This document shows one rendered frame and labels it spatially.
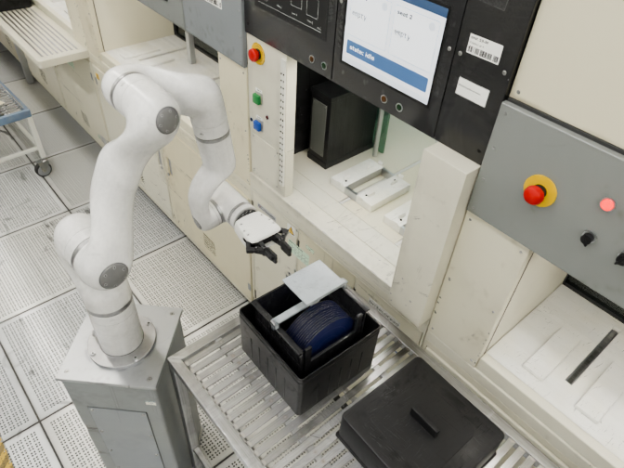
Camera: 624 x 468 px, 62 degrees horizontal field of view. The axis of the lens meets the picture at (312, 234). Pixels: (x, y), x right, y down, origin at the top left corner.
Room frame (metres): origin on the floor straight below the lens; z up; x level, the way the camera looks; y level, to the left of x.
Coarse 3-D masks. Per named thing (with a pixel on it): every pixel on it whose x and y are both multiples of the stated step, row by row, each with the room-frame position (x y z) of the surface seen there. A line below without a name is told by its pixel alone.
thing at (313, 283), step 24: (312, 264) 0.91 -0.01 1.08; (288, 288) 0.93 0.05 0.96; (312, 288) 0.83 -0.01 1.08; (336, 288) 0.84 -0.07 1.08; (264, 312) 0.83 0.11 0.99; (288, 312) 0.81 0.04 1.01; (360, 312) 0.86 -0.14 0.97; (264, 336) 0.83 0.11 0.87; (288, 336) 0.76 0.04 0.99; (360, 336) 0.85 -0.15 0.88; (288, 360) 0.75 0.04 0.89; (312, 360) 0.74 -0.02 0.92
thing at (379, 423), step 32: (384, 384) 0.72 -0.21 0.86; (416, 384) 0.73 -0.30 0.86; (448, 384) 0.73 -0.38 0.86; (352, 416) 0.63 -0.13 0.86; (384, 416) 0.63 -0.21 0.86; (416, 416) 0.63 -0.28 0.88; (448, 416) 0.65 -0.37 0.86; (480, 416) 0.65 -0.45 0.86; (352, 448) 0.59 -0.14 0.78; (384, 448) 0.55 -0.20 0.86; (416, 448) 0.56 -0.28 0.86; (448, 448) 0.56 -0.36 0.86; (480, 448) 0.57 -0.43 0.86
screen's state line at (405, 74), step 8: (352, 48) 1.24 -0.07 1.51; (360, 48) 1.22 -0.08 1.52; (360, 56) 1.22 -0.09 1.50; (368, 56) 1.20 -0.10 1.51; (376, 56) 1.18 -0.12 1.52; (376, 64) 1.18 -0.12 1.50; (384, 64) 1.16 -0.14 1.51; (392, 64) 1.15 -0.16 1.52; (392, 72) 1.14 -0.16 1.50; (400, 72) 1.13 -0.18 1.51; (408, 72) 1.11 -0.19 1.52; (416, 72) 1.10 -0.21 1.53; (408, 80) 1.11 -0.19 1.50; (416, 80) 1.09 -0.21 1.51; (424, 80) 1.08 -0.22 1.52; (424, 88) 1.07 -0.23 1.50
